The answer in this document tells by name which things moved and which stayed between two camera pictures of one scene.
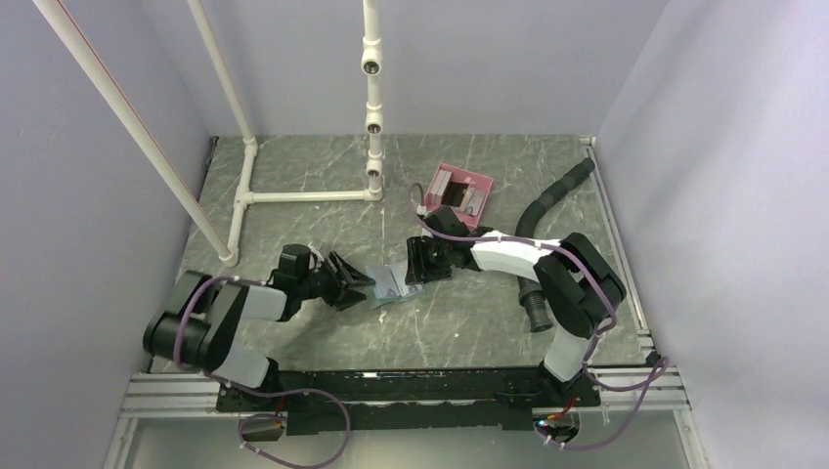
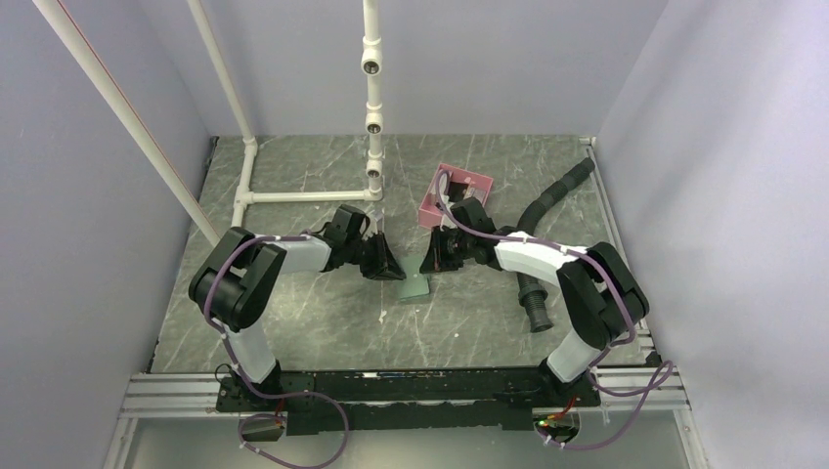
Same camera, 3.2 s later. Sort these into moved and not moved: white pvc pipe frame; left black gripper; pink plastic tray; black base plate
Moved: left black gripper
Not moved: black base plate; white pvc pipe frame; pink plastic tray
